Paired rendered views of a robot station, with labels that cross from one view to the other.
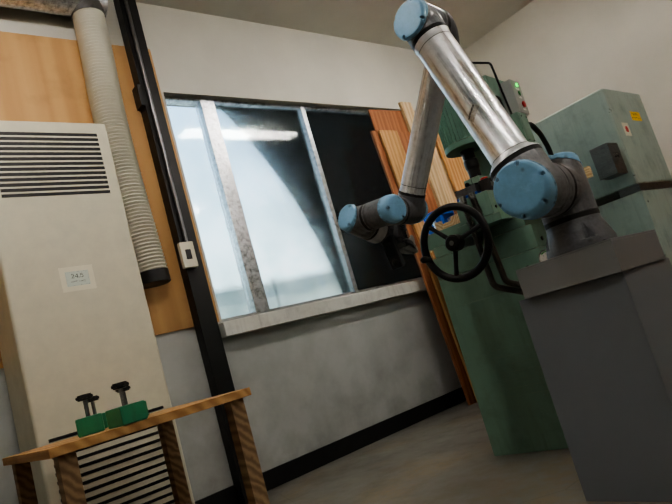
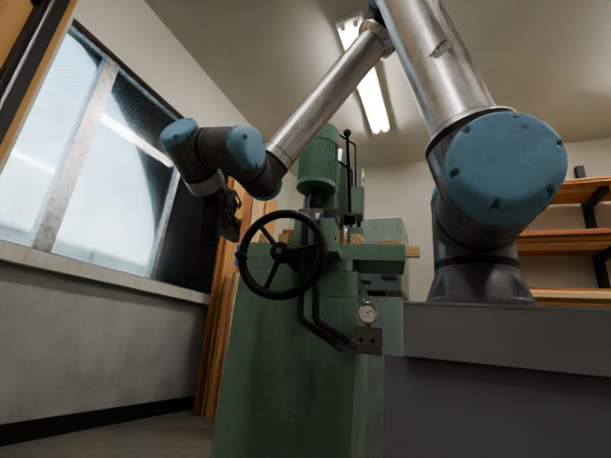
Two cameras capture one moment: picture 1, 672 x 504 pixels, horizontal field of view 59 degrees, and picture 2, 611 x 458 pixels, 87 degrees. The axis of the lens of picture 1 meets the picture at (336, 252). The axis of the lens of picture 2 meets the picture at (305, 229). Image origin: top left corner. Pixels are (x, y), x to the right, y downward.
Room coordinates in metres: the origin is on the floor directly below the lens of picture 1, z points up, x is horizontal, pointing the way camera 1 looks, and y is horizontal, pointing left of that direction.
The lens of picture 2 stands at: (1.24, -0.10, 0.55)
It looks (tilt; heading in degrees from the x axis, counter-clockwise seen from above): 19 degrees up; 337
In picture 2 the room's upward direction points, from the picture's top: 6 degrees clockwise
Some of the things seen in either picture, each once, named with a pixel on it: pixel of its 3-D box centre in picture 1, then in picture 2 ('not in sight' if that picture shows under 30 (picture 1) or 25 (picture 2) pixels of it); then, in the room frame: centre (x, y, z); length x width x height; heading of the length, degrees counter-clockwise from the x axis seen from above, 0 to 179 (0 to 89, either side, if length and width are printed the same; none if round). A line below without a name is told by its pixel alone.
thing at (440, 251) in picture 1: (489, 236); (304, 270); (2.37, -0.60, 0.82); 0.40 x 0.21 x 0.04; 50
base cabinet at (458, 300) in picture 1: (544, 342); (304, 397); (2.51, -0.72, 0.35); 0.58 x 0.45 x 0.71; 140
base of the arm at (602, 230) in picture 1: (576, 234); (476, 290); (1.67, -0.66, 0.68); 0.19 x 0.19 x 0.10
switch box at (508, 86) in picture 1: (513, 99); (356, 183); (2.57, -0.95, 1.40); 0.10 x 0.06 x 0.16; 140
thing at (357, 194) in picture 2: (519, 132); (355, 204); (2.48, -0.89, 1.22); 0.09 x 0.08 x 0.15; 140
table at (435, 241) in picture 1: (495, 218); (321, 254); (2.29, -0.63, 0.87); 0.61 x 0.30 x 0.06; 50
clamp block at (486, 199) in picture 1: (482, 207); (317, 236); (2.22, -0.57, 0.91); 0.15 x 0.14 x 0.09; 50
